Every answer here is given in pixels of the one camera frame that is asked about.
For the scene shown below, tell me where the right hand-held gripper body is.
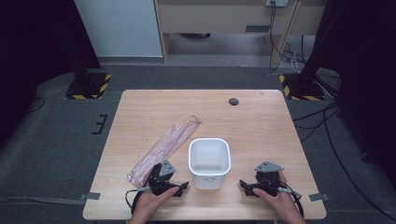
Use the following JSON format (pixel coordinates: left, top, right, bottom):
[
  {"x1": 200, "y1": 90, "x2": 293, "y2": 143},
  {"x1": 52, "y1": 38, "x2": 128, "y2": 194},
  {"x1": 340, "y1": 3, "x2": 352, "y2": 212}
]
[{"x1": 248, "y1": 160, "x2": 285, "y2": 198}]

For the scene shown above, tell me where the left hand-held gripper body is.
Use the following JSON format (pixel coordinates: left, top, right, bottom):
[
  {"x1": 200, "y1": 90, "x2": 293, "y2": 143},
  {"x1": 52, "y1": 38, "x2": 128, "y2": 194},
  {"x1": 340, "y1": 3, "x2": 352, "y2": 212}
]
[{"x1": 148, "y1": 159, "x2": 183, "y2": 198}]

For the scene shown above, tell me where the white plastic bin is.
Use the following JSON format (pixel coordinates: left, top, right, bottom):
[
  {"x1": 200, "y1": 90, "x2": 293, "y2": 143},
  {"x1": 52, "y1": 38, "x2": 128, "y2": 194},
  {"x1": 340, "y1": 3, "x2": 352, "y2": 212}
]
[{"x1": 188, "y1": 137, "x2": 232, "y2": 190}]

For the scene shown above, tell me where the pink plastic bag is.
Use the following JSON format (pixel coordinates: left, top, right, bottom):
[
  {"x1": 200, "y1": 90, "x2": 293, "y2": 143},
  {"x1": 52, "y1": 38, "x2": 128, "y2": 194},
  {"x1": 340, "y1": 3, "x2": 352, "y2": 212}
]
[{"x1": 125, "y1": 115, "x2": 202, "y2": 189}]

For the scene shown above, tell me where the person's left hand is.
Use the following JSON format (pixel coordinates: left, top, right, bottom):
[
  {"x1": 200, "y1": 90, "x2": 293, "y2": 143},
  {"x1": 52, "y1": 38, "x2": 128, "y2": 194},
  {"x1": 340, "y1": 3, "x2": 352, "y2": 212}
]
[{"x1": 132, "y1": 186, "x2": 180, "y2": 220}]

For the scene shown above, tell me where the person's right hand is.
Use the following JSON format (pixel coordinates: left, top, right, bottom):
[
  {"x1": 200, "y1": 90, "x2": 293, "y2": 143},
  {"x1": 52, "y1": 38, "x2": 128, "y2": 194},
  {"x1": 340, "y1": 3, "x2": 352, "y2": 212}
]
[{"x1": 252, "y1": 171, "x2": 302, "y2": 220}]

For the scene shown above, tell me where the grey tape piece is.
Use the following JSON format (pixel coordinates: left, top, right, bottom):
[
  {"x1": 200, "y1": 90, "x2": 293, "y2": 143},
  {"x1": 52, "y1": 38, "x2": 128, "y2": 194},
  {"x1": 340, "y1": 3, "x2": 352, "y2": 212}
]
[
  {"x1": 308, "y1": 192, "x2": 331, "y2": 203},
  {"x1": 78, "y1": 191, "x2": 102, "y2": 202}
]

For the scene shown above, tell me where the black striped stand base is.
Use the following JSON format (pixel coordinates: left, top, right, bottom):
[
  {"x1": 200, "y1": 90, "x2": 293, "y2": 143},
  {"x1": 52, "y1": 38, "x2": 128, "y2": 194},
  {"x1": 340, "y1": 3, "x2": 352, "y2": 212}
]
[
  {"x1": 278, "y1": 73, "x2": 325, "y2": 102},
  {"x1": 64, "y1": 72, "x2": 112, "y2": 101}
]

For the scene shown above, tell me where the black metal stand pole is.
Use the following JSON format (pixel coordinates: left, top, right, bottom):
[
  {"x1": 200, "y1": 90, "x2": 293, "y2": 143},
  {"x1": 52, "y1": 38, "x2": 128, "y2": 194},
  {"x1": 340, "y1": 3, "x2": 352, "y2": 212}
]
[{"x1": 298, "y1": 0, "x2": 335, "y2": 88}]

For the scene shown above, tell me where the black curtain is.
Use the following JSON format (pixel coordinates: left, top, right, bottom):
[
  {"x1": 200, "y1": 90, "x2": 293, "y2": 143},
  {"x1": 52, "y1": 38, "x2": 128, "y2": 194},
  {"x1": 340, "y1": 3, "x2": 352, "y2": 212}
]
[
  {"x1": 311, "y1": 0, "x2": 396, "y2": 188},
  {"x1": 0, "y1": 0, "x2": 101, "y2": 147}
]

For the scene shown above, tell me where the white cabinet panel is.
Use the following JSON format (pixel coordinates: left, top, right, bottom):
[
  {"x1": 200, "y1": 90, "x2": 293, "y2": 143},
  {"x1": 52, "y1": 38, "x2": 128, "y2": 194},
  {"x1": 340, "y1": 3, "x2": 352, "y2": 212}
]
[{"x1": 74, "y1": 0, "x2": 163, "y2": 58}]

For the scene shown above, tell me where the light wooden desk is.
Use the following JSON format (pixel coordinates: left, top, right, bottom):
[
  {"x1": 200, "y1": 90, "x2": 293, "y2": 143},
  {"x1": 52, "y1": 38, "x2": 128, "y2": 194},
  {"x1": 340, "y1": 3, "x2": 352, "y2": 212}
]
[{"x1": 153, "y1": 0, "x2": 328, "y2": 64}]

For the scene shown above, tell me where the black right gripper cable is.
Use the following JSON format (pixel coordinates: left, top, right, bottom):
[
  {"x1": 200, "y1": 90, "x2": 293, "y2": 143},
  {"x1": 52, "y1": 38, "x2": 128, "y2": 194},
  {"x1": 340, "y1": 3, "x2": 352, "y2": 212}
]
[{"x1": 279, "y1": 183, "x2": 304, "y2": 217}]

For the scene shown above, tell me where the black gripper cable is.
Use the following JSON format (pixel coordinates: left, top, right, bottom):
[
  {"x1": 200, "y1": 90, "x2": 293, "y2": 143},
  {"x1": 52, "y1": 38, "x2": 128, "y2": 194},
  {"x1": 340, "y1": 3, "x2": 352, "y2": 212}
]
[
  {"x1": 279, "y1": 183, "x2": 304, "y2": 217},
  {"x1": 125, "y1": 186, "x2": 151, "y2": 216}
]

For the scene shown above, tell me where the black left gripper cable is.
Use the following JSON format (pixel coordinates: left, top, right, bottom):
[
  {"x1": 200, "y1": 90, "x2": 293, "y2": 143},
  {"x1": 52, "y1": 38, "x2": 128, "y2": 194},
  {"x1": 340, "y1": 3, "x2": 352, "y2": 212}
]
[{"x1": 125, "y1": 186, "x2": 151, "y2": 216}]

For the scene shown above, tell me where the white cable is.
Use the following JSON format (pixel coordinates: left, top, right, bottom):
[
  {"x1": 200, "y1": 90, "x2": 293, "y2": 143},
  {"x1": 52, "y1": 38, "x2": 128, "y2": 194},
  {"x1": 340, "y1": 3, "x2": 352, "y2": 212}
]
[{"x1": 290, "y1": 35, "x2": 303, "y2": 75}]

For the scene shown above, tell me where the thin black floor cable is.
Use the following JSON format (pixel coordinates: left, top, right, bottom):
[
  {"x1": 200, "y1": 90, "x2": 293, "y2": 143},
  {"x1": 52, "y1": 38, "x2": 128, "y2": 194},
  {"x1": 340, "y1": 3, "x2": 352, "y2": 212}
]
[{"x1": 27, "y1": 96, "x2": 47, "y2": 114}]

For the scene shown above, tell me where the black hanging power cable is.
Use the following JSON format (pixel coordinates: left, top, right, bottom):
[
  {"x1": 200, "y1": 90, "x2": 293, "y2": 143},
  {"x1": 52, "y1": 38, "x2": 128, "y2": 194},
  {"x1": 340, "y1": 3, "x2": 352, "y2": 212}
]
[{"x1": 268, "y1": 2, "x2": 283, "y2": 71}]

